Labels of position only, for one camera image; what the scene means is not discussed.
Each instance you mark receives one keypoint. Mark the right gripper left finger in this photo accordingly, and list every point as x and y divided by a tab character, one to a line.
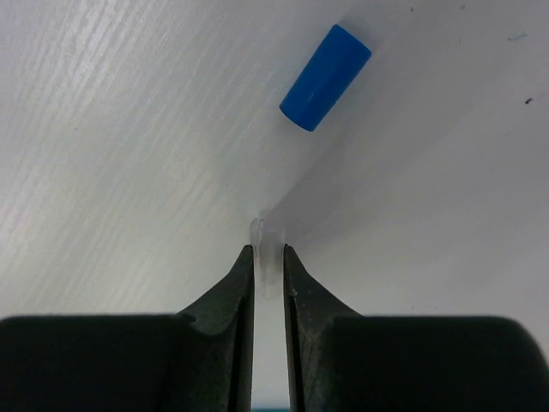
198	359

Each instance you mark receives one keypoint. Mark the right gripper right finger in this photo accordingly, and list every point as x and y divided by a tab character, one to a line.
340	360

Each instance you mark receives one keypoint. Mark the blue pen cap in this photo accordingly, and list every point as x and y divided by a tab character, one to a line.
329	72

